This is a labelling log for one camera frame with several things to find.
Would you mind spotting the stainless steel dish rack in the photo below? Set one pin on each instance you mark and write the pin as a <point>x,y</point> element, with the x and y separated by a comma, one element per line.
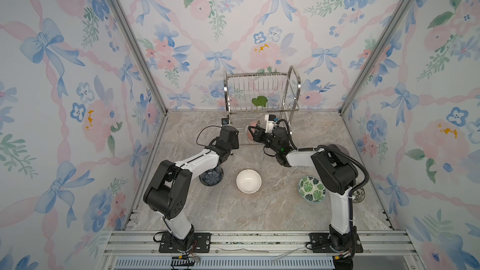
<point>251,98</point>

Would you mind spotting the white bowl orange outside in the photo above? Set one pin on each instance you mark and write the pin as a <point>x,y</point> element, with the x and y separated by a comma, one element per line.
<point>248,181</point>

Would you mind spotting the white ventilation grille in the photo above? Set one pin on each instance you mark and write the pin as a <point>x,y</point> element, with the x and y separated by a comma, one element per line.
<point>226,263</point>

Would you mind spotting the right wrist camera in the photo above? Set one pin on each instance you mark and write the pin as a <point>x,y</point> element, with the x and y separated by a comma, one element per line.
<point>271,122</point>

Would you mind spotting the aluminium corner post right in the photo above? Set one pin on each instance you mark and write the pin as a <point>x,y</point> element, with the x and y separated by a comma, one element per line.
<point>389,31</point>

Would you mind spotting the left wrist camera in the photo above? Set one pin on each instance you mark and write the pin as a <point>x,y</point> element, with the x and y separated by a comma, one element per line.
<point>225,121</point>

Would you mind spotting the aluminium corner post left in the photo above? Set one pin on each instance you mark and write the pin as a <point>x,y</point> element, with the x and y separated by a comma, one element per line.
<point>129,35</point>

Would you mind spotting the green leaf pattern bowl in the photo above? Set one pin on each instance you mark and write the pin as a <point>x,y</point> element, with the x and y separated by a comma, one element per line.
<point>311,189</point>

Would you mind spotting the small patterned dish right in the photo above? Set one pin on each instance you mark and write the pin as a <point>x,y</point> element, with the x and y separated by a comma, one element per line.
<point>358,196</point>

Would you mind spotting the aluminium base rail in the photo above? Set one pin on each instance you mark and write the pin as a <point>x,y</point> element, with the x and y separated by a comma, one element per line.
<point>377,250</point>

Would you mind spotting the green leaf shaped dish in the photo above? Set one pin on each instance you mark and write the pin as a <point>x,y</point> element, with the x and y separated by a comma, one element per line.
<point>260,101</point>

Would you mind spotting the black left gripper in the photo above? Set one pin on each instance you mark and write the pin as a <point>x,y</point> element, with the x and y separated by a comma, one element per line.
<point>235,143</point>

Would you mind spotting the aluminium corner post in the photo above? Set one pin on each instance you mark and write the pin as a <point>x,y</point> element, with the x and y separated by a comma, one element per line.
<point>389,31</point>
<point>129,35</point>

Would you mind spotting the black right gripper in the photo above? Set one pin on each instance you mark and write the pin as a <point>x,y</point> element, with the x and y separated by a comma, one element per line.
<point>260,135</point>

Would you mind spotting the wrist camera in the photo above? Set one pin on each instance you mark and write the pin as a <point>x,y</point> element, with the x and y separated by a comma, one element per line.
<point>225,121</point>
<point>271,122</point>

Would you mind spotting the dark blue patterned bowl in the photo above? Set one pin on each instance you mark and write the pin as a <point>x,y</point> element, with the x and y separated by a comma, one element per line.
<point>212,177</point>

